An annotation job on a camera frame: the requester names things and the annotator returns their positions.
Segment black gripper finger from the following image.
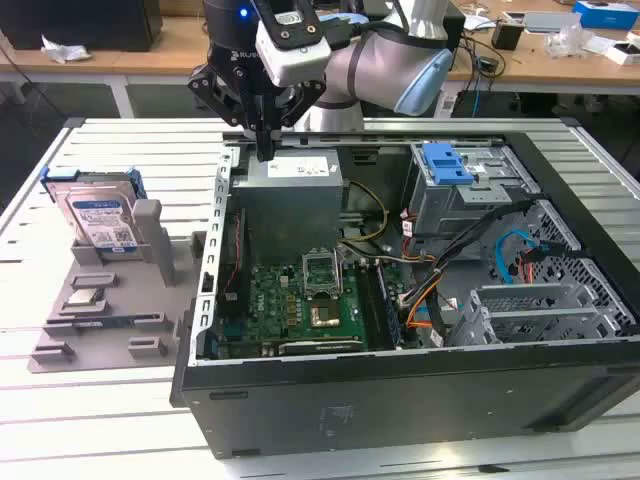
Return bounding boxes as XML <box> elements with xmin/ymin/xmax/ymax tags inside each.
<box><xmin>187</xmin><ymin>64</ymin><xmax>270</xmax><ymax>162</ymax></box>
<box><xmin>267</xmin><ymin>79</ymin><xmax>327</xmax><ymax>162</ymax></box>

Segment hard disk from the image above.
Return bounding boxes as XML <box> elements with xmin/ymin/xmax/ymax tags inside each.
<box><xmin>39</xmin><ymin>167</ymin><xmax>149</xmax><ymax>254</ymax></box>

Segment metal disk bay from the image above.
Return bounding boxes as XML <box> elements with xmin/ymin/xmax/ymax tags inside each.
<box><xmin>449</xmin><ymin>283</ymin><xmax>624</xmax><ymax>349</ymax></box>

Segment wooden desk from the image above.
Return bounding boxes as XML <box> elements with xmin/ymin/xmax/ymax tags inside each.
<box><xmin>0</xmin><ymin>0</ymin><xmax>640</xmax><ymax>119</ymax></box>

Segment grey power supply unit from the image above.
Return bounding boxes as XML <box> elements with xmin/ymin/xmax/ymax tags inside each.
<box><xmin>230</xmin><ymin>149</ymin><xmax>347</xmax><ymax>251</ymax></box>

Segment black box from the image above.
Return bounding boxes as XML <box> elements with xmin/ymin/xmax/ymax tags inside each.
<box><xmin>0</xmin><ymin>0</ymin><xmax>164</xmax><ymax>53</ymax></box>

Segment crumpled white paper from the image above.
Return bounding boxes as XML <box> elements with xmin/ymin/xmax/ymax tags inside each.
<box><xmin>40</xmin><ymin>33</ymin><xmax>94</xmax><ymax>65</ymax></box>

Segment blue drive bay latch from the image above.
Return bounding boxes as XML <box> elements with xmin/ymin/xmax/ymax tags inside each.
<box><xmin>422</xmin><ymin>143</ymin><xmax>475</xmax><ymax>186</ymax></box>

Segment metal socket cover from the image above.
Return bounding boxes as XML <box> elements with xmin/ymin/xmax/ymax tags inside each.
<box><xmin>302</xmin><ymin>248</ymin><xmax>337</xmax><ymax>297</ymax></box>

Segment metal drive cage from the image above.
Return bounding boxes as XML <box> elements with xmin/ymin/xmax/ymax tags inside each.
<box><xmin>404</xmin><ymin>142</ymin><xmax>542</xmax><ymax>251</ymax></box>

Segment green motherboard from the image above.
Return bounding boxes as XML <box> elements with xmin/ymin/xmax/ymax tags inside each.
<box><xmin>214</xmin><ymin>259</ymin><xmax>406</xmax><ymax>359</ymax></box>

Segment CPU socket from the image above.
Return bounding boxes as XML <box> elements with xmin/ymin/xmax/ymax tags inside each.
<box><xmin>308</xmin><ymin>298</ymin><xmax>342</xmax><ymax>330</ymax></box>

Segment black RAM slot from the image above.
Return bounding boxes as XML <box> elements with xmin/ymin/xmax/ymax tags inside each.
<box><xmin>357</xmin><ymin>263</ymin><xmax>382</xmax><ymax>351</ymax></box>

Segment black pen cup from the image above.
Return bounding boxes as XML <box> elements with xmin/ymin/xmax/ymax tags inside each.
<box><xmin>492</xmin><ymin>22</ymin><xmax>525</xmax><ymax>50</ymax></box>

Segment grey parts rack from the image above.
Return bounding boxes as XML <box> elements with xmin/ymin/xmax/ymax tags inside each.
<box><xmin>27</xmin><ymin>199</ymin><xmax>209</xmax><ymax>374</ymax></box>

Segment silver CPU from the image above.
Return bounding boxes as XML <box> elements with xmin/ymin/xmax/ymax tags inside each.
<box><xmin>67</xmin><ymin>287</ymin><xmax>106</xmax><ymax>307</ymax></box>

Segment black PC case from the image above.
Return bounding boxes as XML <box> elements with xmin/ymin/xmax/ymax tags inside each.
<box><xmin>169</xmin><ymin>119</ymin><xmax>640</xmax><ymax>461</ymax></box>

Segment blue cardboard box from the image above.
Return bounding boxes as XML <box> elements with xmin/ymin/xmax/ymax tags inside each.
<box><xmin>572</xmin><ymin>0</ymin><xmax>640</xmax><ymax>31</ymax></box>

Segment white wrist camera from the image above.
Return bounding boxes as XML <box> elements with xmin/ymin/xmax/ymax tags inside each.
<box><xmin>254</xmin><ymin>19</ymin><xmax>334</xmax><ymax>87</ymax></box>

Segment yellow wires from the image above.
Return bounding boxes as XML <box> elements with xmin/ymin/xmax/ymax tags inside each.
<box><xmin>342</xmin><ymin>179</ymin><xmax>392</xmax><ymax>247</ymax></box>

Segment red black twisted wire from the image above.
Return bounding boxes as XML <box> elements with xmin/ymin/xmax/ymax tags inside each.
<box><xmin>223</xmin><ymin>209</ymin><xmax>250</xmax><ymax>296</ymax></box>

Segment locking lever wire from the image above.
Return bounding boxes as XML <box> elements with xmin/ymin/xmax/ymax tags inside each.
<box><xmin>335</xmin><ymin>247</ymin><xmax>347</xmax><ymax>304</ymax></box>

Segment black wire bundle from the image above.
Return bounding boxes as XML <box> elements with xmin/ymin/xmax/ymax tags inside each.
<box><xmin>427</xmin><ymin>199</ymin><xmax>584</xmax><ymax>351</ymax></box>

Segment orange wires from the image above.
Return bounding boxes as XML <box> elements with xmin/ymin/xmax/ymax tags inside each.
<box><xmin>404</xmin><ymin>289</ymin><xmax>437</xmax><ymax>332</ymax></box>

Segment blue wire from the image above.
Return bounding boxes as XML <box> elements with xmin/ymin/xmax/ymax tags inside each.
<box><xmin>494</xmin><ymin>228</ymin><xmax>540</xmax><ymax>286</ymax></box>

